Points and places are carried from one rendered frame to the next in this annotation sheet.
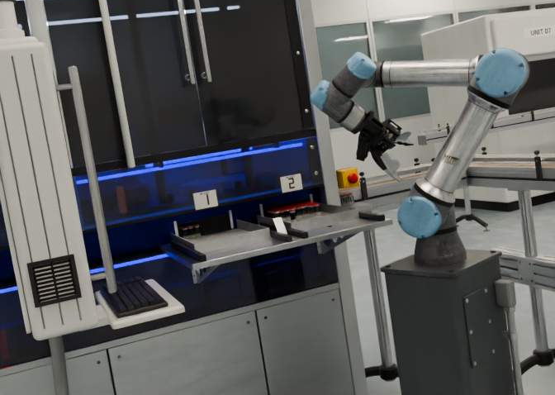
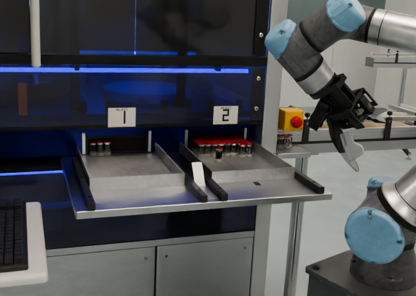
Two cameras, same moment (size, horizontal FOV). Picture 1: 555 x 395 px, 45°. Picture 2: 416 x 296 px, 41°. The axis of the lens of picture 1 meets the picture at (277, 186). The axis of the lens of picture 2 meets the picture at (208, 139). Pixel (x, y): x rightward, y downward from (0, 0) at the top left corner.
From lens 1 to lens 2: 0.75 m
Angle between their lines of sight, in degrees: 9
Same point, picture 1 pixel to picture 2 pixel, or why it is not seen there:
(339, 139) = not seen: hidden behind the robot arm
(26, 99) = not seen: outside the picture
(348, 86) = (320, 36)
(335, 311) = (244, 259)
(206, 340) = (94, 269)
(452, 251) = (402, 275)
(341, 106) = (304, 60)
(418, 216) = (374, 236)
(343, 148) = not seen: hidden behind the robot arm
